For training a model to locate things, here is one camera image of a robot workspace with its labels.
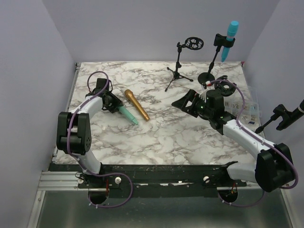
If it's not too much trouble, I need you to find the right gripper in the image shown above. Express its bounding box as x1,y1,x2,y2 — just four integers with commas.
172,89,213,118

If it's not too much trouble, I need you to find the mint green microphone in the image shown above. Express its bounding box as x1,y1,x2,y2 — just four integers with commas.
118,106,138,125

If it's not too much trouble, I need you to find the gold microphone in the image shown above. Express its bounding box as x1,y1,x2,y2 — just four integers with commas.
124,89,150,121

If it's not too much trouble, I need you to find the black round-base shock-mount stand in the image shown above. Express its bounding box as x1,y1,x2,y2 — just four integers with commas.
203,74,237,97

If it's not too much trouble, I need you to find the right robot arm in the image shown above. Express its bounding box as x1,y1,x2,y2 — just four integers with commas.
171,89,299,192

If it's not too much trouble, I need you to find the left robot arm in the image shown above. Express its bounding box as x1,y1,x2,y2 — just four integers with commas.
56,78,123,188

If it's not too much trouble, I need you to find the black tripod mic stand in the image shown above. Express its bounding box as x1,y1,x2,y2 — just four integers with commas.
164,36,204,92

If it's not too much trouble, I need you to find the black round-base clip stand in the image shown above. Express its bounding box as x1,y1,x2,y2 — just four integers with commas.
198,34,235,85

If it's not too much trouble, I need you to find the blue microphone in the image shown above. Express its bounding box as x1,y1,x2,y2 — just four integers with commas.
221,20,239,62

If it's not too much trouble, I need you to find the black microphone on right stand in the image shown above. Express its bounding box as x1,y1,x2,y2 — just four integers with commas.
285,100,304,128

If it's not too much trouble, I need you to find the clear plastic screw box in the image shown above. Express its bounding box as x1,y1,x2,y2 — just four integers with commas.
224,86,260,126

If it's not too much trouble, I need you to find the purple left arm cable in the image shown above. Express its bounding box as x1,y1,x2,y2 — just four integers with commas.
67,71,113,176

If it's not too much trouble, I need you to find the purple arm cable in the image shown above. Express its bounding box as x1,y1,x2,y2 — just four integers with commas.
206,79,299,190
67,71,113,176

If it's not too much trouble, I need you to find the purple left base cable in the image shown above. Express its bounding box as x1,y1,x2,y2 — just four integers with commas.
89,173,134,209

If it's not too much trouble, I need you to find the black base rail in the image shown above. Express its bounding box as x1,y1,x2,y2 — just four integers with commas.
78,165,246,198

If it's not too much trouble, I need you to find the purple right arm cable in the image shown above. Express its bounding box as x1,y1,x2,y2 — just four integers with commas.
206,79,299,190

